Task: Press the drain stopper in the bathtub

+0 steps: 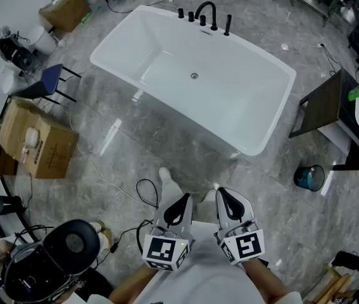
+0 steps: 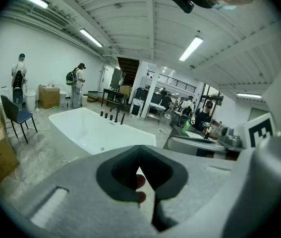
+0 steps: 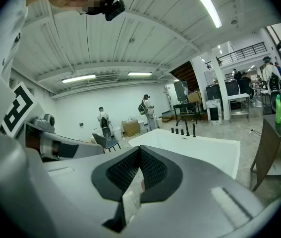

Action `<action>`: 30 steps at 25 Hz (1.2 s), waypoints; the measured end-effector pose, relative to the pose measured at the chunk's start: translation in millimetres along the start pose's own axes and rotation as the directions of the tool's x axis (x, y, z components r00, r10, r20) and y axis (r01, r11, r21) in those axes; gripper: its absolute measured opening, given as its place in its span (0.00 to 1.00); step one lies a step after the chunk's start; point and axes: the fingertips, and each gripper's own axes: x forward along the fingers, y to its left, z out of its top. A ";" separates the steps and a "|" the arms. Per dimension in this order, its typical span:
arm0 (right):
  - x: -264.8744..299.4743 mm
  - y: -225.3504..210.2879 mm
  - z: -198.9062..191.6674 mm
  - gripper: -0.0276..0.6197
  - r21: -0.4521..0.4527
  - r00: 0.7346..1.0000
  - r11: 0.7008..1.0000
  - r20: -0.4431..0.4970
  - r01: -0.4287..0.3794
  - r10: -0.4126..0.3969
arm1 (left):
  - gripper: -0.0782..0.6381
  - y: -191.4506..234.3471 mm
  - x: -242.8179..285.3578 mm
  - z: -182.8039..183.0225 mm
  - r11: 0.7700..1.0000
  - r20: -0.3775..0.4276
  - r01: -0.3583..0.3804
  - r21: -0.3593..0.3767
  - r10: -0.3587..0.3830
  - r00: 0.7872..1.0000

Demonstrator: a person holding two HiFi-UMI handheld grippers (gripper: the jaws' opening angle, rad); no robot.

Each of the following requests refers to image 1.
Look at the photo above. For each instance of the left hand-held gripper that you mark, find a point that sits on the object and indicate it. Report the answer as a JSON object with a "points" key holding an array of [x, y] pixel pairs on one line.
{"points": [[163, 249]]}

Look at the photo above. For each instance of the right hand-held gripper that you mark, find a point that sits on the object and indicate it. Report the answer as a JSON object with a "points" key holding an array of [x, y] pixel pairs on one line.
{"points": [[245, 245]]}

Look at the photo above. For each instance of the person's left forearm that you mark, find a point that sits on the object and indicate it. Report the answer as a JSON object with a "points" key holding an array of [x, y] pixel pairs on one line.
{"points": [[131, 283]]}

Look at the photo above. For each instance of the person's right forearm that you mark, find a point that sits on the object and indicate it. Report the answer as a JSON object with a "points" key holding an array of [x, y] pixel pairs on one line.
{"points": [[264, 280]]}

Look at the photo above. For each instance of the white bathtub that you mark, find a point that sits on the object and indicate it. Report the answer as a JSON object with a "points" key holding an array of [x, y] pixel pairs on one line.
{"points": [[230, 106]]}

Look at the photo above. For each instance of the person's left leg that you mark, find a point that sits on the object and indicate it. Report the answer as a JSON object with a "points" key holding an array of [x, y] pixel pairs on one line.
{"points": [[173, 188]]}

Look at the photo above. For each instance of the person's leg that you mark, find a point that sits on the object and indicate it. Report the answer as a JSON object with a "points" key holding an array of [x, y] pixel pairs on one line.
{"points": [[173, 188], [207, 204]]}

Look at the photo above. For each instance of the person's right leg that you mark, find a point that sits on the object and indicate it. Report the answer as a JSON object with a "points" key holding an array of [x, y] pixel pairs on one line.
{"points": [[207, 204]]}

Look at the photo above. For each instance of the teal bucket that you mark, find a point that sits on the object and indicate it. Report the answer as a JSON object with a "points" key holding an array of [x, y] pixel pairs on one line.
{"points": [[307, 177]]}

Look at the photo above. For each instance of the black padded headset rig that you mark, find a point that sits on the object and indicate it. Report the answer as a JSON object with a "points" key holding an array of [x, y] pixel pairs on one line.
{"points": [[68, 242]]}

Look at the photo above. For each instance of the dark wooden table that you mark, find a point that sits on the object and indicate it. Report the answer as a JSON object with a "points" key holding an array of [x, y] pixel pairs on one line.
{"points": [[321, 106]]}

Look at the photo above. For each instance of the large printed cardboard box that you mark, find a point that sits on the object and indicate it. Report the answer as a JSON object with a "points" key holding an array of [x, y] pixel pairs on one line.
{"points": [[46, 147]]}

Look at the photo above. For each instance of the white pouch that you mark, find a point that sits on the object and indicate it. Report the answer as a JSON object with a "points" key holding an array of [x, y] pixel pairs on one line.
{"points": [[31, 137]]}

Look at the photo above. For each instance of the chrome overflow plate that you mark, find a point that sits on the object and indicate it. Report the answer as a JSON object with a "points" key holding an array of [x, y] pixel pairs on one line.
{"points": [[207, 30]]}

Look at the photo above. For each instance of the blue chair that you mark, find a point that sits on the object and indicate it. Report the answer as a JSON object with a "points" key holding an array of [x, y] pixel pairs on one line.
{"points": [[51, 78]]}

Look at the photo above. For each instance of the white round appliance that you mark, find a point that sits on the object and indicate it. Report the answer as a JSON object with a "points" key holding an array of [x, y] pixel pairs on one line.
{"points": [[6, 81]]}

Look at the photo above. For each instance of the green packet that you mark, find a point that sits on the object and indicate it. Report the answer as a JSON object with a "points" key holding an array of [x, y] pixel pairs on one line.
{"points": [[87, 17]]}

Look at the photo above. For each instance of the black round device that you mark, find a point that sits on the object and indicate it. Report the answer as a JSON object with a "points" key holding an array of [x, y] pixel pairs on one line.
{"points": [[24, 59]]}

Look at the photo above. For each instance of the white waste bin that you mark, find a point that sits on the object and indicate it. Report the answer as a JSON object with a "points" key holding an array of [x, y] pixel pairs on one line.
{"points": [[41, 40]]}

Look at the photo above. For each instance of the plain cardboard box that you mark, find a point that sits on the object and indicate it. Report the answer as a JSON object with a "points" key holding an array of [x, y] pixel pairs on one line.
{"points": [[66, 9]]}

